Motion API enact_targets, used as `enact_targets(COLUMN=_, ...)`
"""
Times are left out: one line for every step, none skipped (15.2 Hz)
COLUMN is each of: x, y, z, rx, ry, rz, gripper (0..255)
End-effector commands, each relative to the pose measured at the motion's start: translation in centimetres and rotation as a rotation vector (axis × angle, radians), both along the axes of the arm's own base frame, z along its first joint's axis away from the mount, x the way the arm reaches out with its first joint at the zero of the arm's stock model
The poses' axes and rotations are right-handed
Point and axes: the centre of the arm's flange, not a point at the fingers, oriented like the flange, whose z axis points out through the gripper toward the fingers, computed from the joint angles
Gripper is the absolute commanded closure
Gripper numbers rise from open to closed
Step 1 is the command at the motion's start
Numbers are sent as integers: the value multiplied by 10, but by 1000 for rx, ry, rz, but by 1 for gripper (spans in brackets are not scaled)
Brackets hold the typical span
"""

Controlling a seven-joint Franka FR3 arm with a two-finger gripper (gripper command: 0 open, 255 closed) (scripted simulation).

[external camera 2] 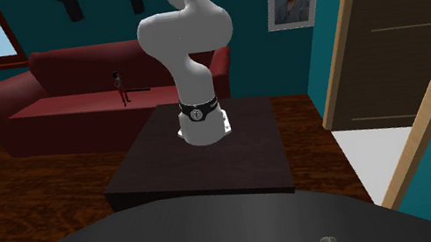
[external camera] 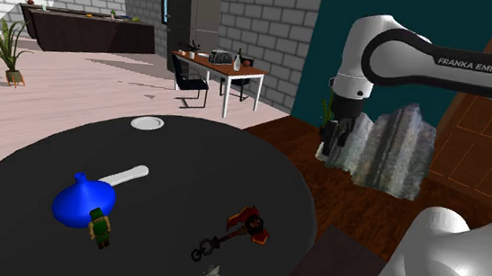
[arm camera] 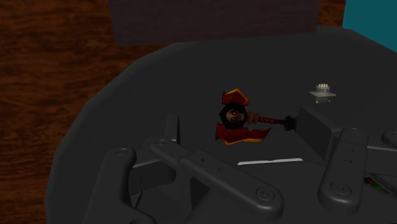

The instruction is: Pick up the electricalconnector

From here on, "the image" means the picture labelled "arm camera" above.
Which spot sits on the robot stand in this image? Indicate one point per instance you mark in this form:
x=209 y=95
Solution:
x=217 y=21

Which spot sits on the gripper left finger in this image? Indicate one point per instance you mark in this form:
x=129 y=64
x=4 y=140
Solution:
x=217 y=173

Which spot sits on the dark round table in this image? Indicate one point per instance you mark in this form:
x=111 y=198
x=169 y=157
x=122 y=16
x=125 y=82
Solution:
x=186 y=77

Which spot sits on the small white cake on stand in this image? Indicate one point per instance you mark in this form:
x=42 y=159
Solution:
x=322 y=93

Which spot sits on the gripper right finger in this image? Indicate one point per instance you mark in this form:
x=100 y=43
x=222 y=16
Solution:
x=344 y=161

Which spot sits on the red toy battle axe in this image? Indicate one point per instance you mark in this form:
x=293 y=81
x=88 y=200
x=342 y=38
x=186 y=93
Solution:
x=237 y=134

